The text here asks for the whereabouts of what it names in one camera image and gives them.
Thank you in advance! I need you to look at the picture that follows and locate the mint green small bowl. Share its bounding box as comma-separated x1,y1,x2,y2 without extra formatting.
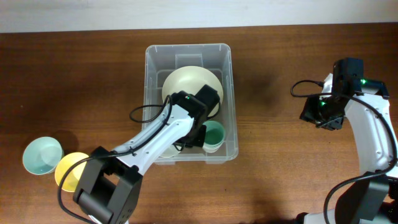
22,136,64,175

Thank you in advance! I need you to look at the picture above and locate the white small bowl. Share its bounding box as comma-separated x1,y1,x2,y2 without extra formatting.
160,145,182,157

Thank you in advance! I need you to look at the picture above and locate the mint green cup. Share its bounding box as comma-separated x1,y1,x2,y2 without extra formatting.
203,121,226,146

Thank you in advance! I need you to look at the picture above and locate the clear plastic storage container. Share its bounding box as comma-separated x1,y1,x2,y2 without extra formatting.
142,44,238,165

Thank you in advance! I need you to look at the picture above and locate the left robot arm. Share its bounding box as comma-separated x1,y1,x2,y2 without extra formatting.
73,85,220,223

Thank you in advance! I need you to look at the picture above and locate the cream plate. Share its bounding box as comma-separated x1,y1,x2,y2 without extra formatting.
162,66,224,103

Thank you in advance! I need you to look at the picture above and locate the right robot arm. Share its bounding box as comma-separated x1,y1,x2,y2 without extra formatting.
294,58,397,223

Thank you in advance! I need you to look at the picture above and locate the cream cup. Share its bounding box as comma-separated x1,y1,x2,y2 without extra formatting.
203,146,221,153

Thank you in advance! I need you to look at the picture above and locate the yellow small bowl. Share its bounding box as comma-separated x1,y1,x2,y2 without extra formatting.
54,151,91,193

